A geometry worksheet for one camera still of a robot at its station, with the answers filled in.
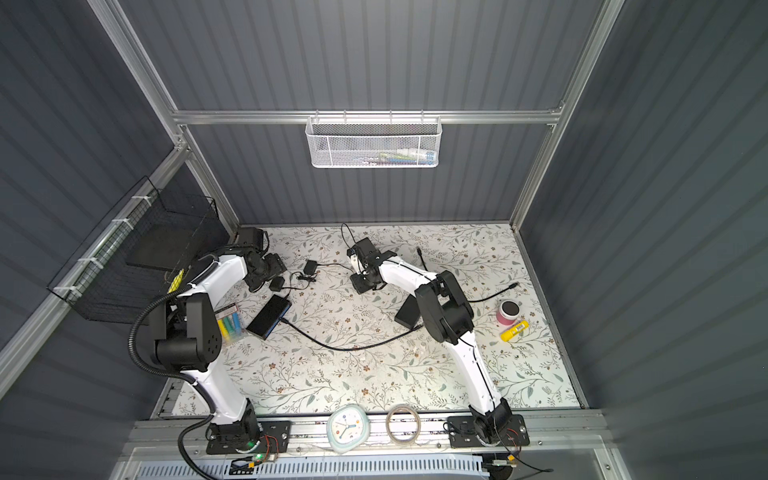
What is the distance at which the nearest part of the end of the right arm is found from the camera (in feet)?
2.55

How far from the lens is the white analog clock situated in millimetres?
719

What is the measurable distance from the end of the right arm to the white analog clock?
0.34 m
